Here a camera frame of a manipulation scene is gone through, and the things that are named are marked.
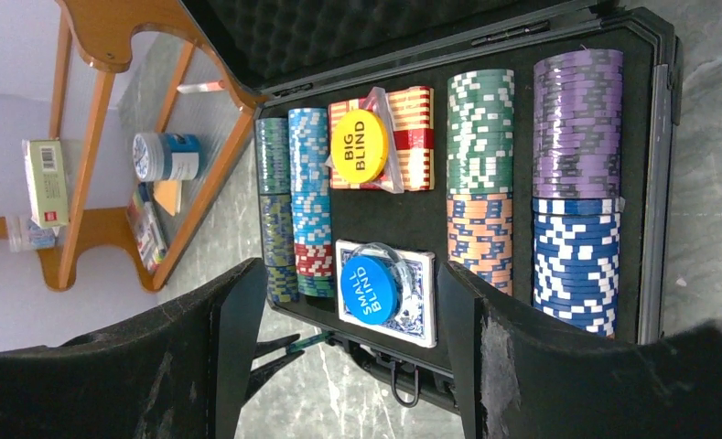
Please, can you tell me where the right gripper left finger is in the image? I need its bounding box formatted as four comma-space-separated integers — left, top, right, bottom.
0, 258, 266, 438

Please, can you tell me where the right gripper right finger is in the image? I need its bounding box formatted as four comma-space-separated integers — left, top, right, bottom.
437, 262, 722, 438

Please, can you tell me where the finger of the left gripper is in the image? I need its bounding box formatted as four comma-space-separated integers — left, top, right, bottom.
253, 334, 303, 359
245, 350, 305, 402

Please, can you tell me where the blue playing card deck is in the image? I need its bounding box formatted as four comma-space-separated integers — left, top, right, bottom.
335, 240, 437, 348

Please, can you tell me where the blue small blind button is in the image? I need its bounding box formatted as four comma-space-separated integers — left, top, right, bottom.
339, 255, 399, 325

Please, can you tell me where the yellow big blind button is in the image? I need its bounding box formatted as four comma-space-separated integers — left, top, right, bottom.
330, 109, 390, 184

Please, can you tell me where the black poker set case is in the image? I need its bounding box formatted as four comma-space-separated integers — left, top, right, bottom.
178, 0, 684, 419

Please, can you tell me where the marker pen set pack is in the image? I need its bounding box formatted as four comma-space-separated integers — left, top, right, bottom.
126, 183, 168, 274

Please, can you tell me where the green chip stack row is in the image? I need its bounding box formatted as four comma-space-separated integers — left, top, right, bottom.
255, 118, 300, 303

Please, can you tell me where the purple blue chip row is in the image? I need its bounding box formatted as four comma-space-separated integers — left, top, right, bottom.
532, 48, 623, 337

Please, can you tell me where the yellow notepad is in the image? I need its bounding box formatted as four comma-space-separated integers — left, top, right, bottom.
153, 180, 182, 216

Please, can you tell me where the clear plastic bottle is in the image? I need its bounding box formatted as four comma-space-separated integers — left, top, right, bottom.
5, 214, 57, 252

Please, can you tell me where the cleaning gel jar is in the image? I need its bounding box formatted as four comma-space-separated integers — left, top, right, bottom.
132, 133, 204, 182

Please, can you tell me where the light blue red chip row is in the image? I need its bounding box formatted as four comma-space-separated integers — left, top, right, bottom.
287, 108, 336, 298

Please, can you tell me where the green orange chip row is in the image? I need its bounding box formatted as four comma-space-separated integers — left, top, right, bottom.
446, 69, 515, 294

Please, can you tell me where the white green carton box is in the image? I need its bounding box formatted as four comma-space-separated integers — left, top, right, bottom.
22, 139, 69, 235

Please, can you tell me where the white pink pen lower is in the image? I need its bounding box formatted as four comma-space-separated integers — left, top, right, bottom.
177, 80, 226, 94

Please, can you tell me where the red playing card deck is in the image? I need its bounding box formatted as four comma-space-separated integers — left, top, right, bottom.
329, 85, 436, 192

